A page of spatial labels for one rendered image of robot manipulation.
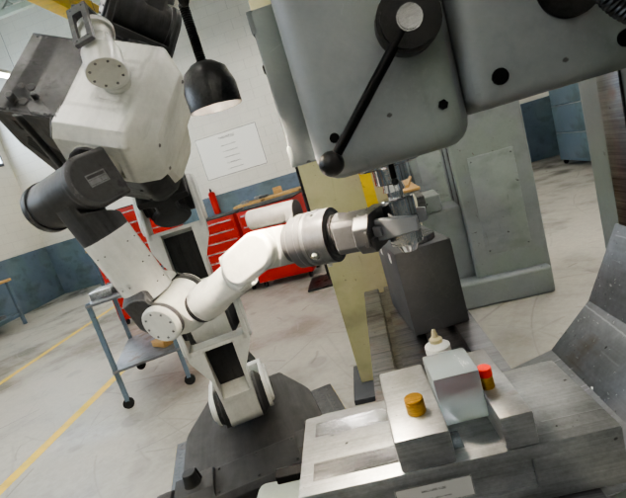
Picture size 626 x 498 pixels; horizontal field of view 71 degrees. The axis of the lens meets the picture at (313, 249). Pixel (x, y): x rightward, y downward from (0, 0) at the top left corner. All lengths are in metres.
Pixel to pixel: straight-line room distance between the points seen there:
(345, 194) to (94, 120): 1.65
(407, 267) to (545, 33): 0.52
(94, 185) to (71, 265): 11.08
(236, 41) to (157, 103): 9.22
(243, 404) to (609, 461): 1.07
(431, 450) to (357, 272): 1.98
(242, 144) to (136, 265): 9.10
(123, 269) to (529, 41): 0.71
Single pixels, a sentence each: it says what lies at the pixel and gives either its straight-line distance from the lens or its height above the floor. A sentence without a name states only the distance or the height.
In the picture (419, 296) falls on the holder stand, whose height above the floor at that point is 1.01.
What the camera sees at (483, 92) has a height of 1.36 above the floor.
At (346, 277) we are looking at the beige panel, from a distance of 2.46.
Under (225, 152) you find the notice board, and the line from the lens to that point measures 10.00.
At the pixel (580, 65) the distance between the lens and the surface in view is 0.58.
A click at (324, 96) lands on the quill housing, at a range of 0.55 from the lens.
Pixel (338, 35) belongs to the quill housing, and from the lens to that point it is 0.56.
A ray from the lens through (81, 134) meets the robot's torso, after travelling 0.93.
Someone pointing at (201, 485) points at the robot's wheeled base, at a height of 0.61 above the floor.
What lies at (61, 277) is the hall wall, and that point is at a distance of 12.15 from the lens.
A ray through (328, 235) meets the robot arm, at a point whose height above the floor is 1.23.
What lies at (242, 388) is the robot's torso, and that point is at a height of 0.75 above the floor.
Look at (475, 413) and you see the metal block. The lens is 0.57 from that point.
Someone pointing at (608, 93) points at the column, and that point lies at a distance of 0.87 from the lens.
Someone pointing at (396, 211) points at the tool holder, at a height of 1.24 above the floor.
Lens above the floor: 1.34
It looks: 11 degrees down
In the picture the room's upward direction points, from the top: 17 degrees counter-clockwise
